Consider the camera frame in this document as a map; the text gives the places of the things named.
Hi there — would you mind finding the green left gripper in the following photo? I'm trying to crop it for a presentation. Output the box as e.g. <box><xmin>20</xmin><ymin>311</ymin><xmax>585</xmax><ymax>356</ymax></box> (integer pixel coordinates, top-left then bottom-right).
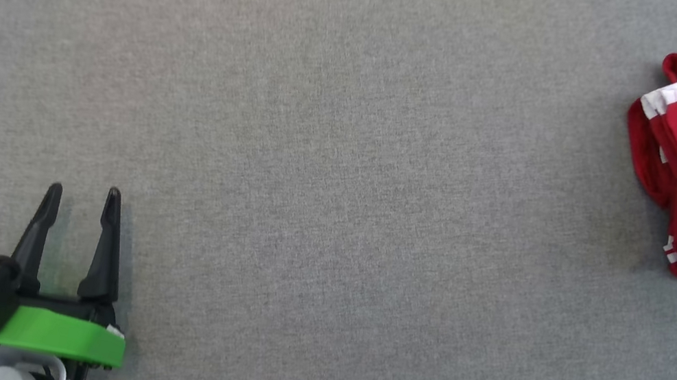
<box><xmin>0</xmin><ymin>167</ymin><xmax>154</xmax><ymax>370</ymax></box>

